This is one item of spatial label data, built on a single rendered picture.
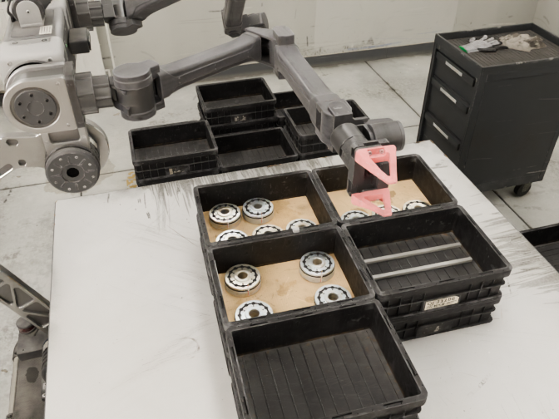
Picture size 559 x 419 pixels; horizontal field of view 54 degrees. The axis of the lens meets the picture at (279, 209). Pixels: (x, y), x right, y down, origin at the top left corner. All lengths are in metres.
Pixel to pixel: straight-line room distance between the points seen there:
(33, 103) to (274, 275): 0.81
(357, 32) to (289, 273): 3.51
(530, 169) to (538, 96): 0.48
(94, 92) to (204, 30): 3.32
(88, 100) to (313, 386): 0.83
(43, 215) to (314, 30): 2.62
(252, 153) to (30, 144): 1.53
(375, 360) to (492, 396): 0.34
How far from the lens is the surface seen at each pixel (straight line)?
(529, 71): 3.00
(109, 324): 1.74
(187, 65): 1.28
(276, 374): 1.40
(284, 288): 1.58
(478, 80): 2.85
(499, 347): 1.73
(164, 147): 2.87
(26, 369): 2.33
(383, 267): 1.67
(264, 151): 2.97
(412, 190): 1.99
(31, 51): 1.30
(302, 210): 1.85
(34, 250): 3.19
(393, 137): 1.02
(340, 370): 1.42
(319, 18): 4.73
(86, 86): 1.22
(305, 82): 1.18
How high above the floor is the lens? 1.99
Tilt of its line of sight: 39 degrees down
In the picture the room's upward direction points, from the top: straight up
